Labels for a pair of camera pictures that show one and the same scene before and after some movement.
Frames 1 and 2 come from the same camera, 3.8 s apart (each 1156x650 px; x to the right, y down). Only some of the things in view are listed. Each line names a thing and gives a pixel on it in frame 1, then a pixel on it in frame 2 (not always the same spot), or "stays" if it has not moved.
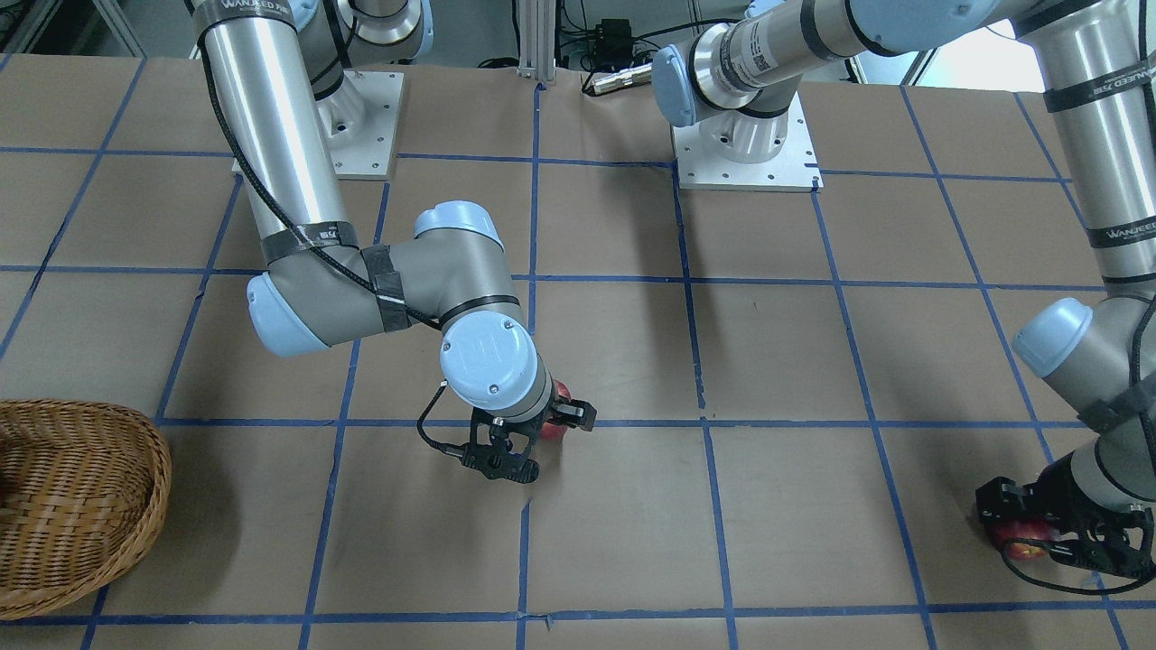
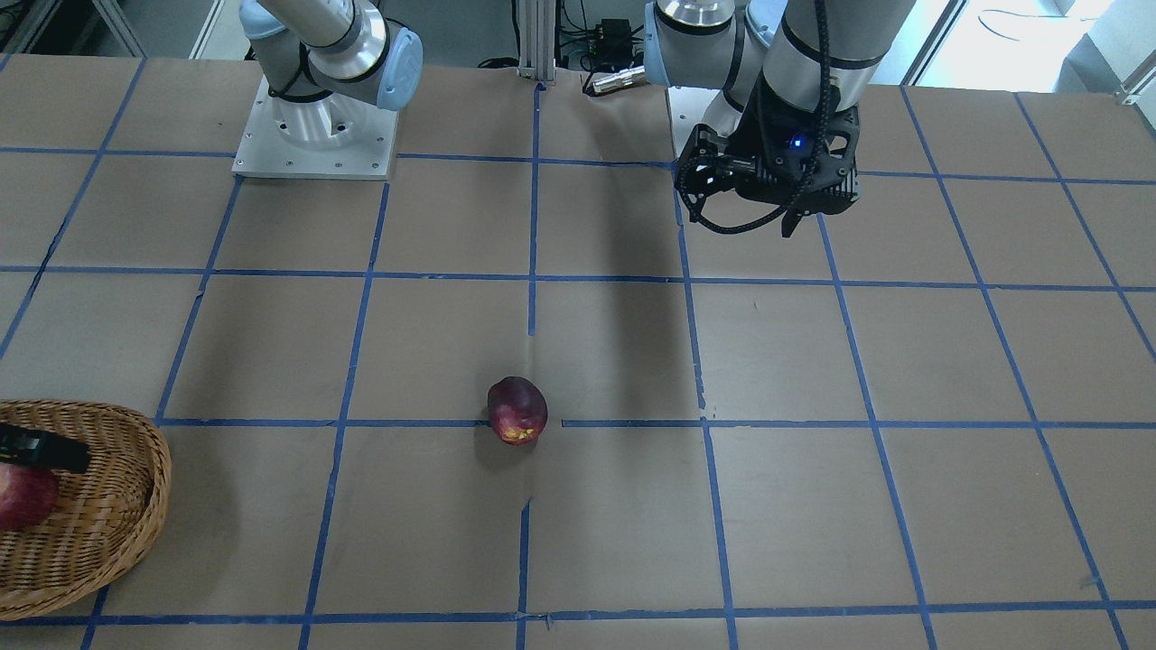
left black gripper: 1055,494 → 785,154
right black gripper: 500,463 → 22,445
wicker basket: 82,487 stays
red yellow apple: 553,431 → 27,495
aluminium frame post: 537,27 stays
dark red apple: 1002,530 → 517,408
